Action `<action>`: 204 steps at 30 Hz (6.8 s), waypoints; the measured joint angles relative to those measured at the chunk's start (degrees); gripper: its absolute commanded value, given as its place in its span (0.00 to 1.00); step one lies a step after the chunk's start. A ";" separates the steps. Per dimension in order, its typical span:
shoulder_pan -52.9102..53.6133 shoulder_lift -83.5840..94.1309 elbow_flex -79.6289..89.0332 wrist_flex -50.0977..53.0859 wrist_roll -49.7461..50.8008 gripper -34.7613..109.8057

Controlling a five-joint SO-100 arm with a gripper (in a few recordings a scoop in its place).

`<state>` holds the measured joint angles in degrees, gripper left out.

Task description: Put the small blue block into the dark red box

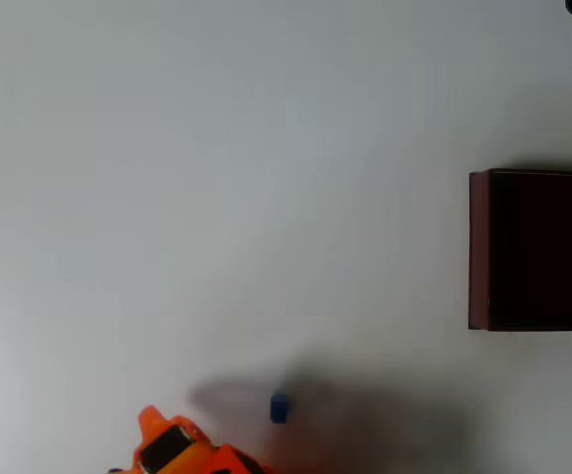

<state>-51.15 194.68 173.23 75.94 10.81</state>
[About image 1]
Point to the pale orange camera mount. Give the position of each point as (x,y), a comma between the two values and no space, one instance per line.
(153,419)

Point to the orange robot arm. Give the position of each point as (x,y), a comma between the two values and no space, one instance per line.
(233,461)

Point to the dark red box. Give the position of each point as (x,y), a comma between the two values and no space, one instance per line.
(542,252)

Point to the small blue cube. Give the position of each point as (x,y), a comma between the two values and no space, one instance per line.
(279,408)

